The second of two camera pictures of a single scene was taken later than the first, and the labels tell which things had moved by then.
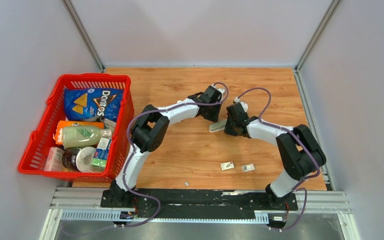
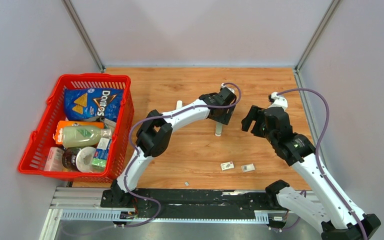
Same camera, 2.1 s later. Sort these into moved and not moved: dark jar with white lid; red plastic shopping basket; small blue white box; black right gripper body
Moved: black right gripper body
Not moved: small blue white box; red plastic shopping basket; dark jar with white lid
